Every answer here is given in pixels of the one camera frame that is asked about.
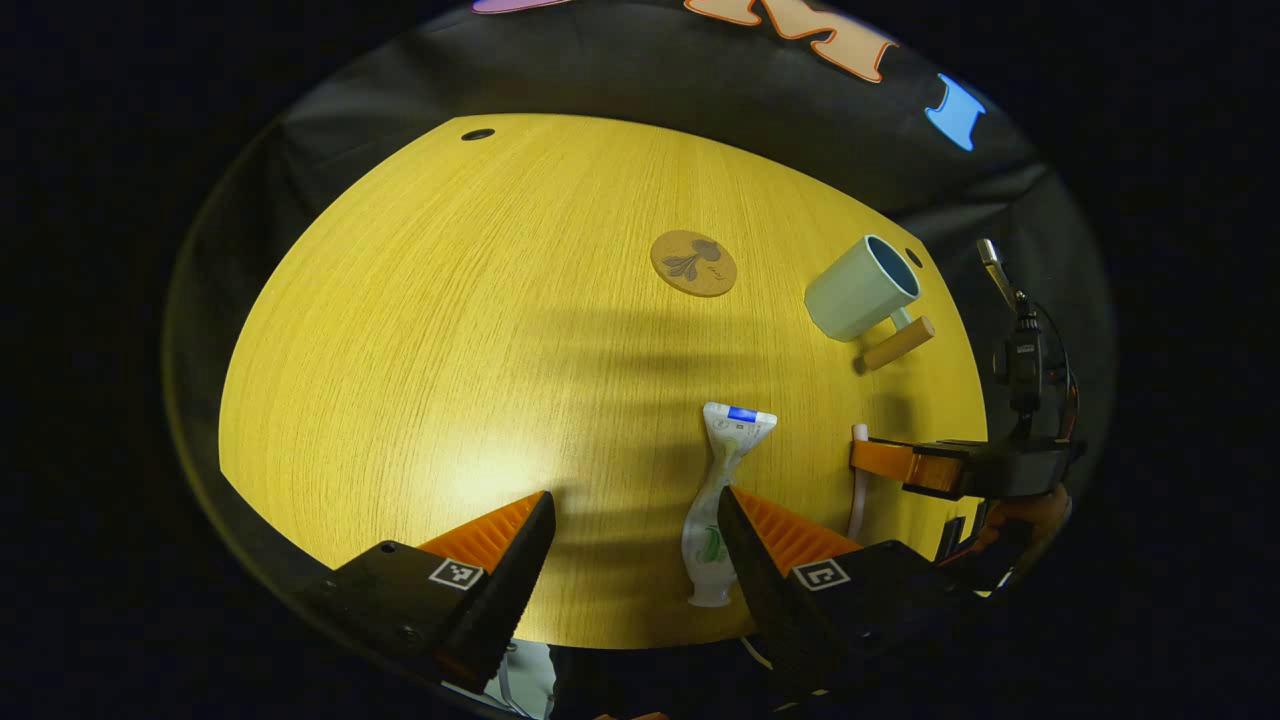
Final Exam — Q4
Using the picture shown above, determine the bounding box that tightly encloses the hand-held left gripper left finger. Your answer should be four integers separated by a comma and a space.
300, 490, 557, 693

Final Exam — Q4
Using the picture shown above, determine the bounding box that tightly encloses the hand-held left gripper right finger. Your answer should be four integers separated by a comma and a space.
717, 486, 991, 701

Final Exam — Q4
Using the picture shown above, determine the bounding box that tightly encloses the white toothbrush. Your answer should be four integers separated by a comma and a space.
848, 423, 869, 541

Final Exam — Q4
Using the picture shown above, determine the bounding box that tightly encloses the white toothpaste tube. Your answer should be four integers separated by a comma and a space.
682, 402, 778, 608

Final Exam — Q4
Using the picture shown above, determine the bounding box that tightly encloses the pale green cup wooden handle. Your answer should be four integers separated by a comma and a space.
804, 235, 936, 373

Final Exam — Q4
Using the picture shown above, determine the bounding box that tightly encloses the round cork coaster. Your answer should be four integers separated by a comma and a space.
650, 230, 738, 298

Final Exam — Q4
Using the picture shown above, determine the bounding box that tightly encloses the yellow wooden desktop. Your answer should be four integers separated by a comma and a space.
218, 113, 991, 649

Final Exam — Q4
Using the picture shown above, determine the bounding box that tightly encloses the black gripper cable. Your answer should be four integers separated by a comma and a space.
1030, 298, 1079, 426

